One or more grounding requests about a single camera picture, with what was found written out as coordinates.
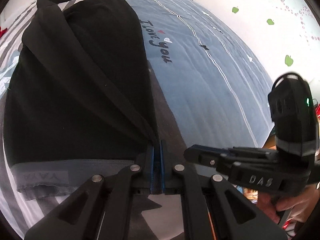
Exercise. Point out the black pants with grey waistband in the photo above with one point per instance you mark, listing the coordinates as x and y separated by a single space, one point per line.
75 92

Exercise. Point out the person's right hand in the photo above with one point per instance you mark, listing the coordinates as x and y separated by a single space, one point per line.
290 202

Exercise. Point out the bed with striped star sheet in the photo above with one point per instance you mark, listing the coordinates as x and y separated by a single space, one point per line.
200 75

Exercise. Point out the white quilt with green apples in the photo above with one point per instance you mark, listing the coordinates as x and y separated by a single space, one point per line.
262 42

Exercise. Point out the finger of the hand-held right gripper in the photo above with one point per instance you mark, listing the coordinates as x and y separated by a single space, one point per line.
247 150
202 157

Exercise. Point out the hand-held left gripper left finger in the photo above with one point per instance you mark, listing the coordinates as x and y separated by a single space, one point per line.
152 172

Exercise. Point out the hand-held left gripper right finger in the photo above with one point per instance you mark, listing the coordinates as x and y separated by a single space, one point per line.
162 172

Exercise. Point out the folded red garment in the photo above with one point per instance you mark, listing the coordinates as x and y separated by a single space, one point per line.
2 32

